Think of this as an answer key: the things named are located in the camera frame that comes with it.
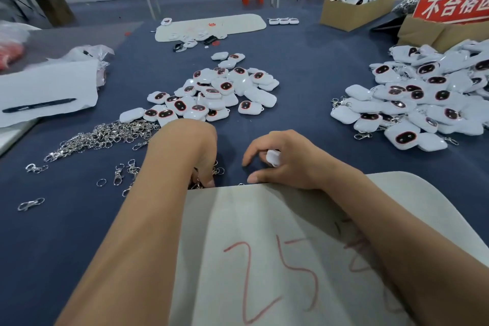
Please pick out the person's left hand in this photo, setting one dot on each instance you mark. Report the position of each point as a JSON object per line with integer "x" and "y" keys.
{"x": 195, "y": 150}

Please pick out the person's right hand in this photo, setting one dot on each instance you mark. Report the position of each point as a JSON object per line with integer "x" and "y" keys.
{"x": 294, "y": 161}

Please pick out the white tag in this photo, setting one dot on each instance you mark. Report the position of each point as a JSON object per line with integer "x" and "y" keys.
{"x": 273, "y": 158}

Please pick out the person's right forearm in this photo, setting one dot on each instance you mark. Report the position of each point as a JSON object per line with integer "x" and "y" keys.
{"x": 412, "y": 249}

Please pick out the person's left forearm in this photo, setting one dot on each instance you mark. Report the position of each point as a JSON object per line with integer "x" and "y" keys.
{"x": 126, "y": 253}

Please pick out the white foam board red marks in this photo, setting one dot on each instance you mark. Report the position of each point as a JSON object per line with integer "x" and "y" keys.
{"x": 305, "y": 230}

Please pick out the long white foam board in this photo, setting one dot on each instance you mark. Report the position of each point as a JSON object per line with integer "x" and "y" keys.
{"x": 244, "y": 24}

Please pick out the small white plastic part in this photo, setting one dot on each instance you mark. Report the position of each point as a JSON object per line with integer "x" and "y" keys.
{"x": 283, "y": 21}
{"x": 294, "y": 21}
{"x": 273, "y": 21}

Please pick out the white paper sheet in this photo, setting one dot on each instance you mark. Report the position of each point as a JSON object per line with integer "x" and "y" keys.
{"x": 46, "y": 85}

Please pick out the black pen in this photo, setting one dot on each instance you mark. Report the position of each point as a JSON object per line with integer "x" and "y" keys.
{"x": 38, "y": 106}

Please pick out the flat brown cardboard box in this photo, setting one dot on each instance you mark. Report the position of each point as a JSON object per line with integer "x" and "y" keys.
{"x": 426, "y": 35}

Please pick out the orange bag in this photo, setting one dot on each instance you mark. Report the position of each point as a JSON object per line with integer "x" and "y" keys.
{"x": 11, "y": 54}

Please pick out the white plastic bag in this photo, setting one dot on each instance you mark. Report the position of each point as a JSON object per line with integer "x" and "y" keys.
{"x": 17, "y": 30}

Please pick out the red sign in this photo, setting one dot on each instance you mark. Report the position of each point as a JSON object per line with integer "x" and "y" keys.
{"x": 455, "y": 2}

